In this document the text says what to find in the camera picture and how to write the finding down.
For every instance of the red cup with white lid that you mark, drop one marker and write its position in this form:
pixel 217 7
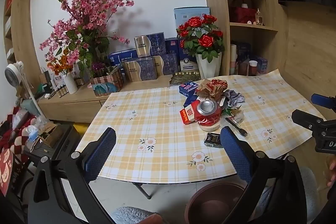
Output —
pixel 252 68

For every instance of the row of small brown bottles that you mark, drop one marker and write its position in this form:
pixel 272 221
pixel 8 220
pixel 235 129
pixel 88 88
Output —
pixel 61 90

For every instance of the red printed sign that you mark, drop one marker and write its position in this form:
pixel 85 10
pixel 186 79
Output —
pixel 6 174

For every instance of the gold and blue gift box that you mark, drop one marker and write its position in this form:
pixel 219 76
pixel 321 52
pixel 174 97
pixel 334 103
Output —
pixel 149 45
pixel 140 69
pixel 166 64

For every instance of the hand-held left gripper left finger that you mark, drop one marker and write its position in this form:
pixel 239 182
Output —
pixel 101 150

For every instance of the person's right hand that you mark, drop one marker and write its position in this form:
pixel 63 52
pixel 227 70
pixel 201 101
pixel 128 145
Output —
pixel 332 171

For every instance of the brown plastic bin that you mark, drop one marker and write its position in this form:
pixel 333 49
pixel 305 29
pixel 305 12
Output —
pixel 212 205

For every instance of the red basket on shelf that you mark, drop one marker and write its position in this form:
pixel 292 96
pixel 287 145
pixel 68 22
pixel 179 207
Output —
pixel 244 14

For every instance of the red tan wrapper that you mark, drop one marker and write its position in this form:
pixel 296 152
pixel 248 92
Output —
pixel 211 88

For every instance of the orange artificial flowers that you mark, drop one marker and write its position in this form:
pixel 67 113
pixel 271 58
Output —
pixel 61 61

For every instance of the black plastic fork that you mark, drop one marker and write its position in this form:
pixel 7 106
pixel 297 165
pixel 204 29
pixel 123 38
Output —
pixel 236 127

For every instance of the small brown paper bag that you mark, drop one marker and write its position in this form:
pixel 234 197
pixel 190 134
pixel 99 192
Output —
pixel 45 79

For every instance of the black stool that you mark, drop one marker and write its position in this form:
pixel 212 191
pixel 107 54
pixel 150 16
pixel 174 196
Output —
pixel 65 140

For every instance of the large dark blue carton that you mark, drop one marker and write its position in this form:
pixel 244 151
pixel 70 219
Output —
pixel 191 100

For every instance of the open cardboard box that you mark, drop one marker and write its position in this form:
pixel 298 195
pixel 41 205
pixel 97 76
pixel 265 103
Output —
pixel 51 134

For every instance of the blue white emblem box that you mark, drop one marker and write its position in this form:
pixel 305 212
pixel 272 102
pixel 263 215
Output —
pixel 187 61

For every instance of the gold ornate tray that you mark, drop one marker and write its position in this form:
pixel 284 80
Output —
pixel 181 78

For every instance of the red white checkered cloth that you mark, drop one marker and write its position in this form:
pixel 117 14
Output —
pixel 13 129

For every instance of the yellow plaid floral tablecloth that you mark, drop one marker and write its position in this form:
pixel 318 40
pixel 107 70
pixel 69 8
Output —
pixel 147 113

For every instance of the pink blossom arrangement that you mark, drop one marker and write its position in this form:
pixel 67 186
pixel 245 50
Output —
pixel 84 8

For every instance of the glass perfume bottle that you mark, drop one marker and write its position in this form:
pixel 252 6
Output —
pixel 259 18

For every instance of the green candy wrapper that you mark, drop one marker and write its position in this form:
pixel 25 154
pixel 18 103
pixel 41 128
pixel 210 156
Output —
pixel 231 111

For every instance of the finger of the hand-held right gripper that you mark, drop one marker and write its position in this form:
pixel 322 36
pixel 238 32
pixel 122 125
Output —
pixel 305 119
pixel 324 102

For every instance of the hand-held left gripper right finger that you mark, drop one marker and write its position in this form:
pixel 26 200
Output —
pixel 235 153

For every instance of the tall light blue box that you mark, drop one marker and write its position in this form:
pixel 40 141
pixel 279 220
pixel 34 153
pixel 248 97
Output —
pixel 183 16

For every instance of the white standing fan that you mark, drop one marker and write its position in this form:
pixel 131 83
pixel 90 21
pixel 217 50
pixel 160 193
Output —
pixel 14 70

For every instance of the crushed red soda can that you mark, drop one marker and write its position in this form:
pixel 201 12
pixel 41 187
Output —
pixel 208 111

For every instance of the patterned storage basket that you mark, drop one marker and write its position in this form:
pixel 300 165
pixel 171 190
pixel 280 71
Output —
pixel 106 83

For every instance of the small blue red-label box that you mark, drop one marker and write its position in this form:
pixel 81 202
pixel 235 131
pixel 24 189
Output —
pixel 189 88

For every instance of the white wall socket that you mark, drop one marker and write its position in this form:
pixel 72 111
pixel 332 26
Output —
pixel 113 33

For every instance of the dark blue shelf box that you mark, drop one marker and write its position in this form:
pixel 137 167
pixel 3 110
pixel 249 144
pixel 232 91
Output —
pixel 244 50

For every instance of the stack of pastel cups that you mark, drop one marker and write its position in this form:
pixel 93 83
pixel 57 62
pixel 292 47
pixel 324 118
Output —
pixel 233 58

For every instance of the clear round plastic lid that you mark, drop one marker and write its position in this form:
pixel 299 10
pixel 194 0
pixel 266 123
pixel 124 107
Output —
pixel 208 128

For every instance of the red cigarette box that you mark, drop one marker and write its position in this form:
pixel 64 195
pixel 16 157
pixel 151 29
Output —
pixel 188 113

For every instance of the clear plastic wrapper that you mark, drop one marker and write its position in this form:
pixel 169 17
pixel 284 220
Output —
pixel 239 117

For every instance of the red rose bouquet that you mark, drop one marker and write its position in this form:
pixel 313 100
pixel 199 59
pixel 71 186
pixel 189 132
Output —
pixel 202 35

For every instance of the black table leg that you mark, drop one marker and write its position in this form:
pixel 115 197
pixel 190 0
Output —
pixel 143 191

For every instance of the grey paper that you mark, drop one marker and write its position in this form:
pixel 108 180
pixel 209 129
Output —
pixel 234 99

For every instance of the black tissue pack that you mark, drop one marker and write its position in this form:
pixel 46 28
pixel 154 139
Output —
pixel 213 139

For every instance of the long flat blue box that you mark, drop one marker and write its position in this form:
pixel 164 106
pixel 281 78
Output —
pixel 122 57

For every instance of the white ribbed vase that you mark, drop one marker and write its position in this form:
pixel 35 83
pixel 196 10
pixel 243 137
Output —
pixel 69 83

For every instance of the low wooden cabinet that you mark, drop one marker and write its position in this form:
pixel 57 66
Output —
pixel 76 104

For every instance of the small purple flowers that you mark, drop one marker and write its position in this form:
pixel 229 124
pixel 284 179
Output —
pixel 97 66

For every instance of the white faceted vase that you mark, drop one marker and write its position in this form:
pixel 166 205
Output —
pixel 208 67

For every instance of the dark blue red-label box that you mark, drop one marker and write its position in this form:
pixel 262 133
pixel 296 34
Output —
pixel 172 46

